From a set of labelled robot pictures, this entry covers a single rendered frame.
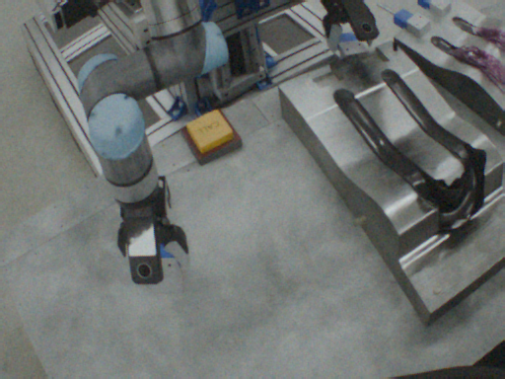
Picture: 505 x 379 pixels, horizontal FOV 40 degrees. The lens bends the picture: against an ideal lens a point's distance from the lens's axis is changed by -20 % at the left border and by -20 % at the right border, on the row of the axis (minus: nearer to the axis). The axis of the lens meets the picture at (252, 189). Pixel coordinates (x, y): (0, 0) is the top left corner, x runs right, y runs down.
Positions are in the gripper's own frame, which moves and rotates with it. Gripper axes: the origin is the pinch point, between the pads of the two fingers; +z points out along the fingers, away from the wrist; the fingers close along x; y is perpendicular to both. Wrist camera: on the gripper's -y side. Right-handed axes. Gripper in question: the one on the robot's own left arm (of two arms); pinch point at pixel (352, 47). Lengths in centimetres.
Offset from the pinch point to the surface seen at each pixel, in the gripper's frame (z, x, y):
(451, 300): 0, 2, -57
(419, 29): -3.5, -15.9, -0.8
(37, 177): 85, 87, 61
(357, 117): -3.5, 7.1, -19.6
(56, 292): 5, 66, -32
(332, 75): -1.7, 7.2, -7.6
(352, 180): -4.7, 12.5, -31.6
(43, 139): 85, 83, 77
